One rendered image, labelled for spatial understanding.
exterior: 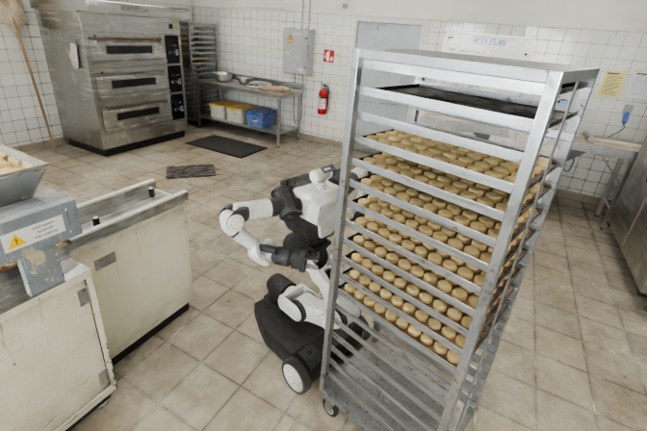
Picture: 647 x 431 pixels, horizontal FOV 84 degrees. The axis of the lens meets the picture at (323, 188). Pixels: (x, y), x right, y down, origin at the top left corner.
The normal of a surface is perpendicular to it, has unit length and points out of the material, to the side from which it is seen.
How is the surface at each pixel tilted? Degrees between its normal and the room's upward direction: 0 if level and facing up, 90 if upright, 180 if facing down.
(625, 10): 90
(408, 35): 90
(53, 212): 90
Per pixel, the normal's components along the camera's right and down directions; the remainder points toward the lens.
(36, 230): 0.87, 0.25
